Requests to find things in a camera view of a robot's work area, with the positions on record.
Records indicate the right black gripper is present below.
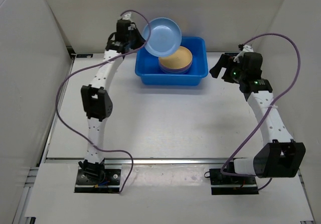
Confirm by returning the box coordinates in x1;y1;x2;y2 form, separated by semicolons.
209;54;246;84

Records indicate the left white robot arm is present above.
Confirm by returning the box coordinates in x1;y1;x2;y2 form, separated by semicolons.
79;19;144;184

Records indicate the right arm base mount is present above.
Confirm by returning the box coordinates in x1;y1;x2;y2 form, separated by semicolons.
204;169;259;195

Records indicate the yellow plate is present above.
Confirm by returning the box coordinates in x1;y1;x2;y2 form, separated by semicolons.
158;46;193;68

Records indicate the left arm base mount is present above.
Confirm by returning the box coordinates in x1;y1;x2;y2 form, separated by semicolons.
74;160;121;193

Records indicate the purple plate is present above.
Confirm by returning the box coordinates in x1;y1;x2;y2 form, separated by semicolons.
159;69;189;75

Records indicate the pink plate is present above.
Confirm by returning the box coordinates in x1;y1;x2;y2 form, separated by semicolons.
159;64;192;72

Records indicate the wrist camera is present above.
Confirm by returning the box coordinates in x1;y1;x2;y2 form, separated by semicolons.
120;12;132;21
236;44;254;58

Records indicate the blue plate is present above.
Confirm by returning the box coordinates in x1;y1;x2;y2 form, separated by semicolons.
142;18;182;57

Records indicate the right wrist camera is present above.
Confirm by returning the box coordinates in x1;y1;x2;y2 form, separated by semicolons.
236;44;254;58

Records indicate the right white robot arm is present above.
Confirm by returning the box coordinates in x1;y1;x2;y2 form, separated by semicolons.
210;52;306;184

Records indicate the blue plastic bin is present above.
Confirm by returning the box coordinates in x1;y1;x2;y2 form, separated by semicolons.
135;37;209;86

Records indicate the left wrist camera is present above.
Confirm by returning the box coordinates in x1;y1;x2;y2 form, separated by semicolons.
120;12;132;21

